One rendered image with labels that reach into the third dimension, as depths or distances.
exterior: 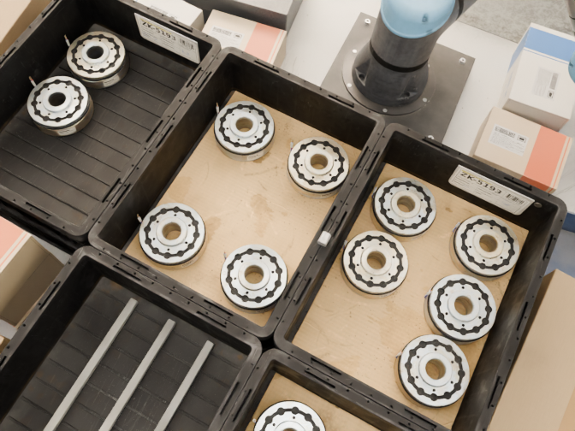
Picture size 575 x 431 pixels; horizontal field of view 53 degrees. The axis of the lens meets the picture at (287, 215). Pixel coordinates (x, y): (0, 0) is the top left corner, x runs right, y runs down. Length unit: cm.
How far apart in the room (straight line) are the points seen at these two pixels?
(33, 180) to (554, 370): 87
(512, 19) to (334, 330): 179
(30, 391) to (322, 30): 91
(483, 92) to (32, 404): 102
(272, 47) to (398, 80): 26
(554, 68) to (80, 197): 92
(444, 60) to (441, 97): 10
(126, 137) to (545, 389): 77
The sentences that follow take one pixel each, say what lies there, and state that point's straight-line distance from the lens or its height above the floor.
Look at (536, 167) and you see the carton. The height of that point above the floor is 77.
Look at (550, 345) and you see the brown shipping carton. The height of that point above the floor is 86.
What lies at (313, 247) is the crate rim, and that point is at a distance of 82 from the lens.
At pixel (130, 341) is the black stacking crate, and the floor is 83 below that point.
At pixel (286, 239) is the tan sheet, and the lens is 93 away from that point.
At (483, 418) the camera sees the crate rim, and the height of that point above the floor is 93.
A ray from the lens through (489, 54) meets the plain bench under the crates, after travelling 137.
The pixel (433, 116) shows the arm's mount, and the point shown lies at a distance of 118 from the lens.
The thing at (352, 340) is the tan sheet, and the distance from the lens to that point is 90.
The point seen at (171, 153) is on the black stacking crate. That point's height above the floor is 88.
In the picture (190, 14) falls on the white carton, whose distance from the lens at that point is 123.
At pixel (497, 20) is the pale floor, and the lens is 244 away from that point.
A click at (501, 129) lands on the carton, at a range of 117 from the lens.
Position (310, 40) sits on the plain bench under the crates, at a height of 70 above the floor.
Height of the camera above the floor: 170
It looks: 67 degrees down
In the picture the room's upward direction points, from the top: 6 degrees clockwise
